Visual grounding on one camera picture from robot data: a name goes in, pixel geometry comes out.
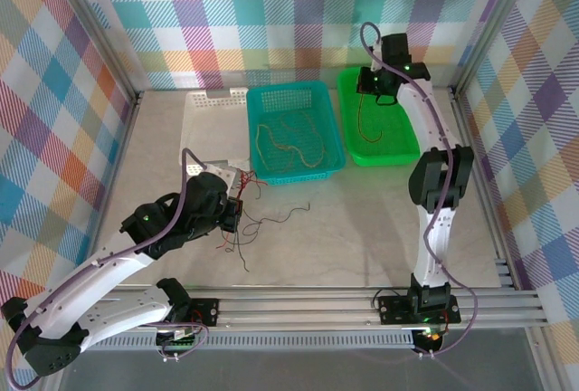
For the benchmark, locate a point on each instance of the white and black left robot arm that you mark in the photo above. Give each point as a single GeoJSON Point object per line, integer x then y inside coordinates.
{"type": "Point", "coordinates": [90, 273]}

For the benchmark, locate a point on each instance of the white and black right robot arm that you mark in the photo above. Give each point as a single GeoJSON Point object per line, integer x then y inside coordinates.
{"type": "Point", "coordinates": [429, 115]}

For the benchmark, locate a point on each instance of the green plastic basket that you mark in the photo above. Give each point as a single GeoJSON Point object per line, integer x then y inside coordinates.
{"type": "Point", "coordinates": [389, 128]}

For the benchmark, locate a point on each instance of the white perforated plastic basket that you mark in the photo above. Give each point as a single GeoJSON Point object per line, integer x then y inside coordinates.
{"type": "Point", "coordinates": [212, 110]}

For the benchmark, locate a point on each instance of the teal plastic basket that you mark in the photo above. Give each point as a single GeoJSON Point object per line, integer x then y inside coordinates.
{"type": "Point", "coordinates": [294, 92]}

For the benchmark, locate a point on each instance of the green circuit board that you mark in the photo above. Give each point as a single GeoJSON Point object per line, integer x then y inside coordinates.
{"type": "Point", "coordinates": [181, 339]}
{"type": "Point", "coordinates": [429, 336]}

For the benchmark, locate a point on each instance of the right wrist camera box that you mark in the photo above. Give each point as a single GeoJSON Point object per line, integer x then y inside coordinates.
{"type": "Point", "coordinates": [376, 58]}

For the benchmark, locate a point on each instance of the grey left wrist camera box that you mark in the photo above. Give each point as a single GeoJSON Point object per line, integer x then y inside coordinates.
{"type": "Point", "coordinates": [224, 170]}

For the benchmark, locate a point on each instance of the aluminium frame post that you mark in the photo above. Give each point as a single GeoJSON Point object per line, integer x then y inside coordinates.
{"type": "Point", "coordinates": [493, 24]}
{"type": "Point", "coordinates": [92, 24]}

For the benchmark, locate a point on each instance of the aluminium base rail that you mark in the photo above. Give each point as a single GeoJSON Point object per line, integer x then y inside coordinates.
{"type": "Point", "coordinates": [294, 307]}

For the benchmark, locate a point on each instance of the aluminium side rail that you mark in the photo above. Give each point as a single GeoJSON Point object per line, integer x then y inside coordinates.
{"type": "Point", "coordinates": [495, 228]}

